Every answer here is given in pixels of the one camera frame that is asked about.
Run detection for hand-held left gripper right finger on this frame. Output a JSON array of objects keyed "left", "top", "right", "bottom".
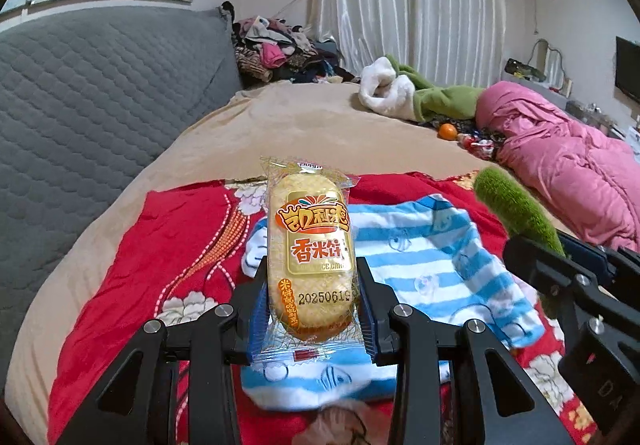
[{"left": 352, "top": 256, "right": 576, "bottom": 445}]

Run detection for pile of wrapped candies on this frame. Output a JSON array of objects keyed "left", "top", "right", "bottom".
[{"left": 457, "top": 125, "right": 501, "bottom": 161}]

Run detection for green and white robe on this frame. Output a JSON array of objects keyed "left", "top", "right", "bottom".
[{"left": 357, "top": 55, "right": 486, "bottom": 123}]

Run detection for blue striped cloth lined tray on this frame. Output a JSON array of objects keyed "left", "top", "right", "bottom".
[{"left": 240, "top": 194, "right": 546, "bottom": 411}]

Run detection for cluttered dresser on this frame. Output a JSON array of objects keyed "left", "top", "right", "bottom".
[{"left": 502, "top": 58, "right": 640, "bottom": 141}]

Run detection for yellow rice cracker packet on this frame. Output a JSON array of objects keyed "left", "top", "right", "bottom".
[{"left": 248, "top": 155, "right": 368, "bottom": 366}]

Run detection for red floral blanket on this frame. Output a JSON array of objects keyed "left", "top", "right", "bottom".
[{"left": 47, "top": 172, "right": 640, "bottom": 445}]

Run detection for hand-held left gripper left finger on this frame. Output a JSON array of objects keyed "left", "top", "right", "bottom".
[{"left": 55, "top": 255, "right": 271, "bottom": 445}]

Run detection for arched vanity mirror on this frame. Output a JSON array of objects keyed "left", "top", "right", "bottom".
[{"left": 530, "top": 39, "right": 566, "bottom": 86}]

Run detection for grey quilted headboard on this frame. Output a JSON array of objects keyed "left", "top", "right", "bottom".
[{"left": 0, "top": 8, "right": 246, "bottom": 376}]

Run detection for green fuzzy scrunchie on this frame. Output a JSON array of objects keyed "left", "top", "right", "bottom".
[{"left": 473, "top": 168, "right": 567, "bottom": 321}]

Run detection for pink quilt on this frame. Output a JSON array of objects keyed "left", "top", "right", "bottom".
[{"left": 475, "top": 80, "right": 640, "bottom": 256}]

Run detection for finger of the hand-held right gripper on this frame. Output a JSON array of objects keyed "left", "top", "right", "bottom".
[
  {"left": 555, "top": 231, "right": 640, "bottom": 283},
  {"left": 502, "top": 236, "right": 640, "bottom": 351}
]

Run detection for pile of clothes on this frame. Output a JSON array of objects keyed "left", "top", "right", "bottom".
[{"left": 220, "top": 0, "right": 361, "bottom": 86}]

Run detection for white curtains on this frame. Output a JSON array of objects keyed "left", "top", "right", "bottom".
[{"left": 307, "top": 0, "right": 506, "bottom": 88}]

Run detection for black television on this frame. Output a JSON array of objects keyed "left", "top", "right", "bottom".
[{"left": 614, "top": 36, "right": 640, "bottom": 103}]

